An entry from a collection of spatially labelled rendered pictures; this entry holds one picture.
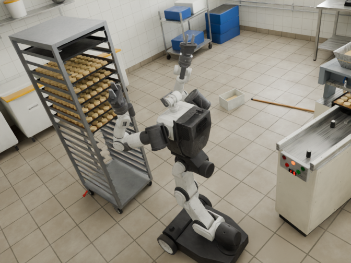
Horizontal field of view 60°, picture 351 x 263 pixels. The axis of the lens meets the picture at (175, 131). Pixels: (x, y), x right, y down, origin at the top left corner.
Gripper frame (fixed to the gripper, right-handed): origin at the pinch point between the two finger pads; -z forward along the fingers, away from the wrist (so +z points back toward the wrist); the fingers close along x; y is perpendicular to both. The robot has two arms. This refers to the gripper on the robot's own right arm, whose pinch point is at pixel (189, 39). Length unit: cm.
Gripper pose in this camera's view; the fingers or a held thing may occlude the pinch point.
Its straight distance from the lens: 206.7
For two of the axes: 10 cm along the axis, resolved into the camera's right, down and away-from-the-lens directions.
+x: -9.0, 1.1, -4.2
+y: -4.0, -6.1, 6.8
